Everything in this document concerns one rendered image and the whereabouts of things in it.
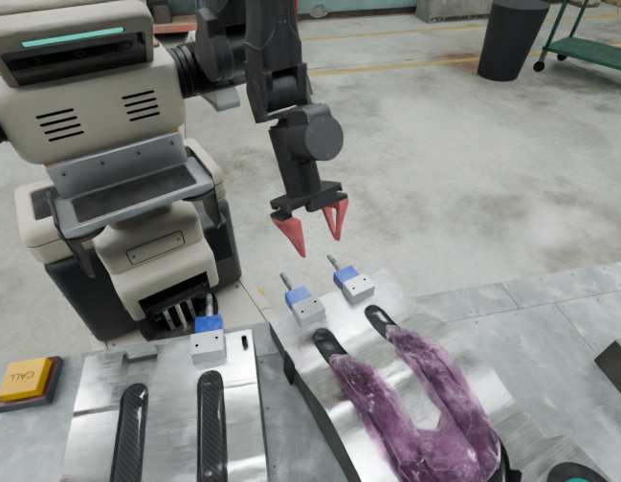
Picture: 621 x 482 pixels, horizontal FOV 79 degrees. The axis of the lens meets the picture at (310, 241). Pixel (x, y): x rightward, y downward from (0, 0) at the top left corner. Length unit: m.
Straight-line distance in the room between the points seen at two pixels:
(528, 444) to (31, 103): 0.85
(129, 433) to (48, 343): 1.40
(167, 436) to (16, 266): 1.92
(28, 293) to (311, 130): 1.94
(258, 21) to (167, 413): 0.53
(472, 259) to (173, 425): 1.77
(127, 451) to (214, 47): 0.58
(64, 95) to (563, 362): 0.94
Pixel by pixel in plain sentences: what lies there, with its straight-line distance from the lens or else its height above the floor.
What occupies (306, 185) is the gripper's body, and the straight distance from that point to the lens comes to 0.56.
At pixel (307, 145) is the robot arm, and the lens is 0.48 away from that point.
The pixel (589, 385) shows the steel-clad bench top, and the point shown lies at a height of 0.80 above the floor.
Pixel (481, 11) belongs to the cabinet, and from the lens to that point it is 6.40.
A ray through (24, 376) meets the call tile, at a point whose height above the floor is 0.84.
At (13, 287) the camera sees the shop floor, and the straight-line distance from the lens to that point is 2.33.
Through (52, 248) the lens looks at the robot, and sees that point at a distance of 1.17.
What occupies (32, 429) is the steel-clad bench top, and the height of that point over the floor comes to 0.80.
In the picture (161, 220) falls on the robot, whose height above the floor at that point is 0.89.
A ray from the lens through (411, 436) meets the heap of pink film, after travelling 0.58.
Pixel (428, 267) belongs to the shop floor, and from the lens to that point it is 2.01.
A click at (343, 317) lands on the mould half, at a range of 0.70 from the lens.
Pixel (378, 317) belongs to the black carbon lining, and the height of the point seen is 0.85.
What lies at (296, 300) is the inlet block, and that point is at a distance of 0.70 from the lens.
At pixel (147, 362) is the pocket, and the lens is 0.70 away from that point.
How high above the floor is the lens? 1.43
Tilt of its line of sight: 44 degrees down
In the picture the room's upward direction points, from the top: straight up
